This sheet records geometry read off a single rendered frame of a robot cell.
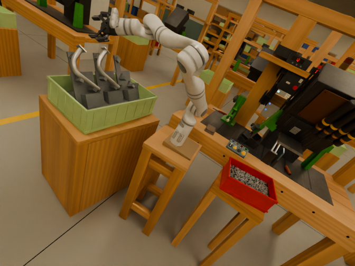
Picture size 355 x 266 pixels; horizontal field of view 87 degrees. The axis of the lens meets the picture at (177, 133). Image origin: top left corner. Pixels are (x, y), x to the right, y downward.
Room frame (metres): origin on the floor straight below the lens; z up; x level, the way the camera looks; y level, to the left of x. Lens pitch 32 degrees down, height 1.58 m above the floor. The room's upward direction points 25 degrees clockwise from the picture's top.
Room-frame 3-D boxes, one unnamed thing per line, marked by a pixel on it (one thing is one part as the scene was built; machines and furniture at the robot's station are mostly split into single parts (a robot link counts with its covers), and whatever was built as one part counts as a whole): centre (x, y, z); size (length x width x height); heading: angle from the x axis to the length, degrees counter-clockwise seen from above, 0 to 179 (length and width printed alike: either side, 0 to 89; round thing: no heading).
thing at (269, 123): (1.41, -0.63, 1.17); 0.13 x 0.12 x 0.20; 73
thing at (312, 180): (1.45, -0.72, 0.89); 1.10 x 0.42 x 0.02; 73
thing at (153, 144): (1.04, -0.02, 0.83); 0.32 x 0.32 x 0.04; 79
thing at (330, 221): (1.18, -0.64, 0.82); 1.50 x 0.14 x 0.15; 73
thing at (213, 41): (11.43, -0.44, 1.11); 3.01 x 0.54 x 2.23; 73
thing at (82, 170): (1.16, 0.56, 0.39); 0.68 x 0.52 x 0.79; 153
